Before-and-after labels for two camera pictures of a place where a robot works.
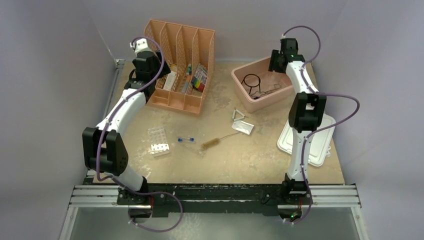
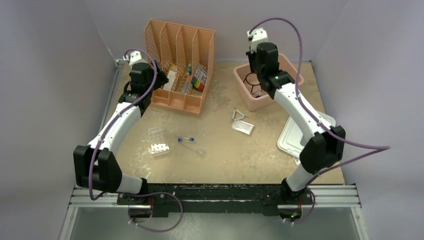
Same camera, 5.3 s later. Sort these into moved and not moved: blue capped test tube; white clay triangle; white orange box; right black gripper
Moved: right black gripper
Not moved: white orange box; white clay triangle; blue capped test tube
